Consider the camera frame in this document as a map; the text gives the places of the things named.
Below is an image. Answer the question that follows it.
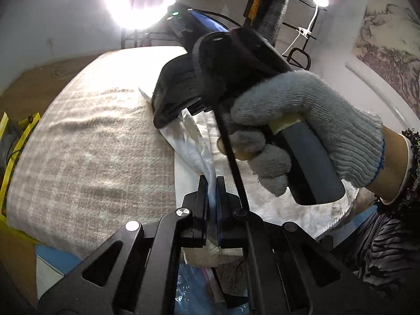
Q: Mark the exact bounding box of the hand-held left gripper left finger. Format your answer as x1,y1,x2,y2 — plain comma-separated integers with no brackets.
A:
37,175,211,315

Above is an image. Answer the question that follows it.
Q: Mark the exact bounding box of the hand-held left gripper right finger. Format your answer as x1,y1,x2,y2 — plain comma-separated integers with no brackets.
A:
217,176,384,315

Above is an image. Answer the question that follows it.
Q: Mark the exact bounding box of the white small garment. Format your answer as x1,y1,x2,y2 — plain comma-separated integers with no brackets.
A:
138,85,359,241

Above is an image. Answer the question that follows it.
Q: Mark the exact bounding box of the person's right hand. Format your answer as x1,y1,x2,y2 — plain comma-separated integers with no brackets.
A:
217,70,384,197

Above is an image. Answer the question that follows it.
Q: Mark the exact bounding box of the orange and black cloth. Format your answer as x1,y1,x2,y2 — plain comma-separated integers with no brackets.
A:
243,0,274,21

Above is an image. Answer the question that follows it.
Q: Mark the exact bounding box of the blue plastic bag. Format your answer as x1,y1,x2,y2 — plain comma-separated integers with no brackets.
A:
174,262,250,315

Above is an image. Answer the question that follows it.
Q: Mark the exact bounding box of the grey knitted cloth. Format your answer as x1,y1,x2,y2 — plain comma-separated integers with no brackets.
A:
262,0,297,47

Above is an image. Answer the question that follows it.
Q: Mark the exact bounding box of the beige woven blanket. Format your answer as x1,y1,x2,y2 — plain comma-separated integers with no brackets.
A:
7,46,204,260

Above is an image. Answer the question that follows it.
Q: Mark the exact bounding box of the white clip lamp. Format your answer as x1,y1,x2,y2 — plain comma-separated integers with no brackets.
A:
281,0,330,56

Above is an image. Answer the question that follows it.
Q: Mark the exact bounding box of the person's striped clothing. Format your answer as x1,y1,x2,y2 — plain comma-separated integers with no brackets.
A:
353,200,420,287

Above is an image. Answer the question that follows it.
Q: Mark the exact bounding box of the yellow bag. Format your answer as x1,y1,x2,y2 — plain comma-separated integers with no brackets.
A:
0,111,42,228

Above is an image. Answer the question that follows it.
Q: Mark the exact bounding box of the black gripper strap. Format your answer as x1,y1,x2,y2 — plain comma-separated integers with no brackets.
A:
193,36,255,237

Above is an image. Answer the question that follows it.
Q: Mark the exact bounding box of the landscape wall painting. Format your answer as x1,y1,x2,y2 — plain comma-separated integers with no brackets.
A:
350,0,420,106

